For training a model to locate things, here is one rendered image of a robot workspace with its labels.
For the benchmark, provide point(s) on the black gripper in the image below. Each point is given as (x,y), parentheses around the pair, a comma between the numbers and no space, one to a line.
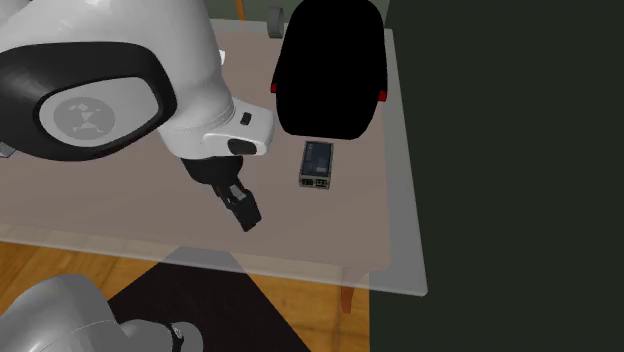
(214,169)

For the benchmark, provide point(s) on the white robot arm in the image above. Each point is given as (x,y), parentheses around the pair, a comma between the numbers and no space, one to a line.
(195,73)

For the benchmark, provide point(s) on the grey electronic box with ports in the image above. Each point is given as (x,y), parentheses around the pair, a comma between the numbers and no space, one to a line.
(317,163)

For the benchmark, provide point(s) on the pale table with wooden legs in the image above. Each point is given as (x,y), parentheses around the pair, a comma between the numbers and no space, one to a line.
(146,214)

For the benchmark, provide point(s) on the dark robot stand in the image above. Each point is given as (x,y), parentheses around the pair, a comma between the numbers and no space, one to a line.
(219,312)

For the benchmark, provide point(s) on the black rounded bulky object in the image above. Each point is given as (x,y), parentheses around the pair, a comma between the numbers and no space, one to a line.
(329,73)

